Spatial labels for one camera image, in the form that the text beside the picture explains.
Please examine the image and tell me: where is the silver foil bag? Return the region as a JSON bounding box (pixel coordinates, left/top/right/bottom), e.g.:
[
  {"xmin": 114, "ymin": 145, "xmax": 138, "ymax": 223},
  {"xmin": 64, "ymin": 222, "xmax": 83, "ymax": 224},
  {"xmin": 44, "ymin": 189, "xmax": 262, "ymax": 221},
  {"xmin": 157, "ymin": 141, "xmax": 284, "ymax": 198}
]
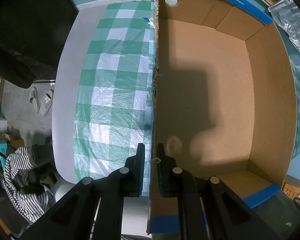
[{"xmin": 268, "ymin": 0, "xmax": 300, "ymax": 53}]

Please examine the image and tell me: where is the grey white slipper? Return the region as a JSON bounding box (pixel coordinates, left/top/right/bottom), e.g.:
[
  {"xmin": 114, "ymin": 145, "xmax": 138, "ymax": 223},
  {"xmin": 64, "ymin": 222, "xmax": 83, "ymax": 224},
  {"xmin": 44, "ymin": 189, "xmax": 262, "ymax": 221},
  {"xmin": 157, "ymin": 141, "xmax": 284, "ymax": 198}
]
[
  {"xmin": 29, "ymin": 87, "xmax": 40, "ymax": 113},
  {"xmin": 39, "ymin": 89, "xmax": 54, "ymax": 118}
]

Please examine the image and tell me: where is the green white checkered tablecloth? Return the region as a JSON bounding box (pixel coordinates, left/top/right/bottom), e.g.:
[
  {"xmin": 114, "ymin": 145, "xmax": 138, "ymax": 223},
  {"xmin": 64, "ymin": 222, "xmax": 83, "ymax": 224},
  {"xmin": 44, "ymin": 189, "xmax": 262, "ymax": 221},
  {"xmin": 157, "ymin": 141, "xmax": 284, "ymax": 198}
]
[{"xmin": 73, "ymin": 1, "xmax": 155, "ymax": 196}]

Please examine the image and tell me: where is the black furniture top left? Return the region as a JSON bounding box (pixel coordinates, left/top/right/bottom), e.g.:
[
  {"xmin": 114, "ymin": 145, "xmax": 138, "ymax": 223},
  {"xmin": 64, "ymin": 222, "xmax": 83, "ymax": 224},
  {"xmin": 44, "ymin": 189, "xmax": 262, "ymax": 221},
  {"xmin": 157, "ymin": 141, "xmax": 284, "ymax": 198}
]
[{"xmin": 0, "ymin": 0, "xmax": 78, "ymax": 88}]

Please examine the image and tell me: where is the grey white slipper left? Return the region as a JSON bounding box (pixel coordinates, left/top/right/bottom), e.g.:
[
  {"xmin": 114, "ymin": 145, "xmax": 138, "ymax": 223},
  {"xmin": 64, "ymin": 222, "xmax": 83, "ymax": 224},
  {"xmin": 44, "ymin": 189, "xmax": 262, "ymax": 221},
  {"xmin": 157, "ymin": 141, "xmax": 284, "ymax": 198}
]
[{"xmin": 29, "ymin": 87, "xmax": 40, "ymax": 113}]

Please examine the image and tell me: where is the grey white slipper right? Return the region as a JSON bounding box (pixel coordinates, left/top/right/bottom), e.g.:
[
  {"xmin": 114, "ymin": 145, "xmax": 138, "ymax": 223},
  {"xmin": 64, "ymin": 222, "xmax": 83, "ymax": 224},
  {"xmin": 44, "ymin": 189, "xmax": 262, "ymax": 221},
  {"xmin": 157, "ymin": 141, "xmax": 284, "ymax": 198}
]
[{"xmin": 39, "ymin": 89, "xmax": 54, "ymax": 118}]

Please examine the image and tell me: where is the black white striped cloth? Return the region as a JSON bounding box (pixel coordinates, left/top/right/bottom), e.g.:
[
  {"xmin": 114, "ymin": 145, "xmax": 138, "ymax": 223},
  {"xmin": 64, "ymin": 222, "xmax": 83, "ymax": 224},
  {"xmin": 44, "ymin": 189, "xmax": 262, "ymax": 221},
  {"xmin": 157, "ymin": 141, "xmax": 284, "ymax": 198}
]
[{"xmin": 1, "ymin": 143, "xmax": 55, "ymax": 223}]

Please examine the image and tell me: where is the brown cardboard box blue tape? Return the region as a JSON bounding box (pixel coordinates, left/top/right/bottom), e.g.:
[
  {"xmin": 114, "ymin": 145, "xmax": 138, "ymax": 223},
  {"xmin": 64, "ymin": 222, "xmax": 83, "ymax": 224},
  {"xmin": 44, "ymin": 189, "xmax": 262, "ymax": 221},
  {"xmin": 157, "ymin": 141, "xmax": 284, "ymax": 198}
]
[{"xmin": 148, "ymin": 0, "xmax": 297, "ymax": 239}]

